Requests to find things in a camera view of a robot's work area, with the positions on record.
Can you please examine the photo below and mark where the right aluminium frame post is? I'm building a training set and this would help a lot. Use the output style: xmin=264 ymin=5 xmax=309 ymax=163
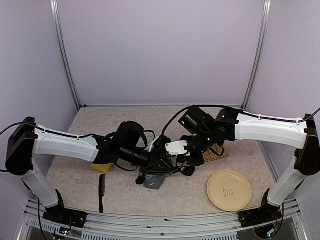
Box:
xmin=241 ymin=0 xmax=272 ymax=110

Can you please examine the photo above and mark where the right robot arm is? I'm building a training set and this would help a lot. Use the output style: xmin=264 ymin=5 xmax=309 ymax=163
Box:
xmin=165 ymin=105 xmax=320 ymax=222

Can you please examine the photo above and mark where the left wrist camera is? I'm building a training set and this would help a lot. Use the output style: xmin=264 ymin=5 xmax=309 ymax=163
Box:
xmin=145 ymin=135 xmax=171 ymax=153

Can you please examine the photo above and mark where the black clipper guard attachment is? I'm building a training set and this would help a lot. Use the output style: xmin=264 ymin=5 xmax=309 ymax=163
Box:
xmin=180 ymin=166 xmax=196 ymax=177

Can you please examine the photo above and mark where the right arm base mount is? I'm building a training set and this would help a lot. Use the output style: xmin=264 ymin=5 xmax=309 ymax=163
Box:
xmin=238 ymin=189 xmax=283 ymax=228

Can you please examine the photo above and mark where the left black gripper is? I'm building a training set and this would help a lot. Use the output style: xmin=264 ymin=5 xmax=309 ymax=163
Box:
xmin=120 ymin=144 xmax=176 ymax=175

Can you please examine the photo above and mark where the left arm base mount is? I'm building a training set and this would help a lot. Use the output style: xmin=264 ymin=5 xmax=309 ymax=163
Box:
xmin=43 ymin=189 xmax=88 ymax=229

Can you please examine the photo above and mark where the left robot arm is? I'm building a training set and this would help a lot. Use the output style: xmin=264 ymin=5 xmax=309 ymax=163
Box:
xmin=5 ymin=117 xmax=187 ymax=223

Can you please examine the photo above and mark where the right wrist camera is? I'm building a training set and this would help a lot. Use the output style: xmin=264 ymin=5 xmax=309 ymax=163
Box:
xmin=165 ymin=140 xmax=190 ymax=156

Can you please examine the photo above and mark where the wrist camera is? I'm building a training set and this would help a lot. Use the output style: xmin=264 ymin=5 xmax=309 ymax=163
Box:
xmin=145 ymin=135 xmax=171 ymax=153
xmin=165 ymin=140 xmax=190 ymax=156

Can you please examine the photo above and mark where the yellow sponge block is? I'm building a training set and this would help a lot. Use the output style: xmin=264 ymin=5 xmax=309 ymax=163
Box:
xmin=90 ymin=163 xmax=114 ymax=175

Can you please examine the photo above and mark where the front aluminium rail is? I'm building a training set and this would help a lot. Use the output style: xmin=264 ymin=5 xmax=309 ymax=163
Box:
xmin=17 ymin=197 xmax=311 ymax=240

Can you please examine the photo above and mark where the grey zip pouch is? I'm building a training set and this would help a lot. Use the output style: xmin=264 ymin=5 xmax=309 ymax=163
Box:
xmin=135 ymin=172 xmax=167 ymax=190

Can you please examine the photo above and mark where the black plastic comb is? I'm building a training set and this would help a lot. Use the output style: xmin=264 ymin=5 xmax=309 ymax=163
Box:
xmin=98 ymin=174 xmax=106 ymax=213

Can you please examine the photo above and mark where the left aluminium frame post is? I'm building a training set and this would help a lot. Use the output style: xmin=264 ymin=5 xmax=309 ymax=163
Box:
xmin=50 ymin=0 xmax=82 ymax=111

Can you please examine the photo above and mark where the aluminium frame post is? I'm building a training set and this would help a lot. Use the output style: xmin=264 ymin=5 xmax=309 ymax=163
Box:
xmin=50 ymin=0 xmax=82 ymax=111
xmin=241 ymin=0 xmax=272 ymax=110

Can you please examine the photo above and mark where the beige round plate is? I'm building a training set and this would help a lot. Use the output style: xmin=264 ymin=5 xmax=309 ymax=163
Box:
xmin=206 ymin=170 xmax=252 ymax=212

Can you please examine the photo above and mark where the woven bamboo tray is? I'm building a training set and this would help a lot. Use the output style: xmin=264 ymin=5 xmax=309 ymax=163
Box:
xmin=202 ymin=144 xmax=229 ymax=163

